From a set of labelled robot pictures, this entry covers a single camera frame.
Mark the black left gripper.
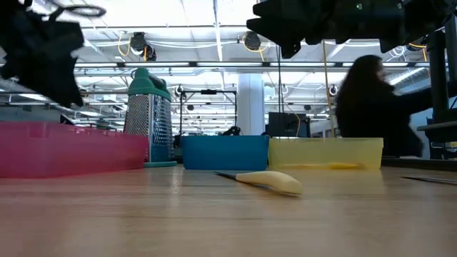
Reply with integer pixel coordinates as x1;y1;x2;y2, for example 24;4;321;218
21;14;85;108

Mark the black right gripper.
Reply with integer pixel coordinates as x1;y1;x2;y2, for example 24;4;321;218
246;0;408;60

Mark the yellow spatula clear handle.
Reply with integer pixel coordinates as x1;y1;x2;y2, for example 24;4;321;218
323;162;362;170

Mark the large black ceiling reel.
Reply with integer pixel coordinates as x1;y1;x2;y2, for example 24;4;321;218
243;31;263;51
129;31;157;62

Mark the pink plastic bin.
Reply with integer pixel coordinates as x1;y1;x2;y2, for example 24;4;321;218
0;121;149;178

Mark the white pillar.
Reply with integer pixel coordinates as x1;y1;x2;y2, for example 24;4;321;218
237;73;266;136

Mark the black background monitor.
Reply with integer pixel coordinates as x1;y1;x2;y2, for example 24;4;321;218
267;112;311;138

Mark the person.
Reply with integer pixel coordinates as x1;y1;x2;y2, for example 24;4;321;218
335;54;435;158

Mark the yellow translucent plastic bin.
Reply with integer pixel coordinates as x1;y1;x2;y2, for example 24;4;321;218
268;137;384;171

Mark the blue plastic bin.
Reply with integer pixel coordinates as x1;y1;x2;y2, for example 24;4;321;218
181;135;270;171

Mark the grey side desk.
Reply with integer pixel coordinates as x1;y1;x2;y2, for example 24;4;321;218
416;120;457;143

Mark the black hanging cable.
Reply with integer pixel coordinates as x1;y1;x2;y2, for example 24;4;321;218
276;44;285;114

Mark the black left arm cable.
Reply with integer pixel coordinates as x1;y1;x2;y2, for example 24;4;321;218
46;2;107;19

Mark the metal box grater teal handle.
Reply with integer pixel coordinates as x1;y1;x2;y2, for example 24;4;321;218
123;67;178;168

